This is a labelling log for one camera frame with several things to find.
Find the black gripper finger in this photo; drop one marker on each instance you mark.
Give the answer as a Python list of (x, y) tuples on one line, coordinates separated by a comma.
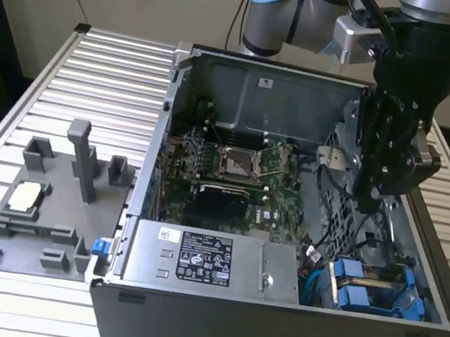
[(370, 150), (401, 134)]

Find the hard disk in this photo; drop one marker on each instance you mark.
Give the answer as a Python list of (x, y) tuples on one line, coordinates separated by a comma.
[(353, 269), (359, 298)]

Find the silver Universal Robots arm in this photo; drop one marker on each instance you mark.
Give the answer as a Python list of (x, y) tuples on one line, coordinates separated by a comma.
[(273, 20)]

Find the grey metal disk bay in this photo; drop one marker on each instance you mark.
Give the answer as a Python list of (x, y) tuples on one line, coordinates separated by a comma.
[(339, 210)]

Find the green motherboard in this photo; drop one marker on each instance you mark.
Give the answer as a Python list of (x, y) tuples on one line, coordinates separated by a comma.
[(277, 217)]

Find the CPU socket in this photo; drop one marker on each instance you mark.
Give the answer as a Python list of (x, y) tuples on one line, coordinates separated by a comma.
[(237, 162)]

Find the black graphics card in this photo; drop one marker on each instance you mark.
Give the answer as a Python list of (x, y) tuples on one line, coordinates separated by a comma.
[(222, 198)]

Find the silver power supply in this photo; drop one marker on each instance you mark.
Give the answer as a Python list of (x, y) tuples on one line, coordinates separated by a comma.
[(149, 251)]

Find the blue case latch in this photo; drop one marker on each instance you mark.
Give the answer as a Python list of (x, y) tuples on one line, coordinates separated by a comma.
[(99, 247)]

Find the grey parts rack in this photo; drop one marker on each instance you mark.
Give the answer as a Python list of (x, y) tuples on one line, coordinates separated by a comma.
[(52, 208)]

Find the silver CPU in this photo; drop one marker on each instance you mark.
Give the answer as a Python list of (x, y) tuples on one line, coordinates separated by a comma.
[(24, 196)]

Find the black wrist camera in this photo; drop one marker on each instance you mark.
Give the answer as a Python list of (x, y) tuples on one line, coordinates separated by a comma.
[(422, 164)]

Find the silver drive bracket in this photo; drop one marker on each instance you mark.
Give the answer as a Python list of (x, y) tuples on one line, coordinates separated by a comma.
[(331, 157)]

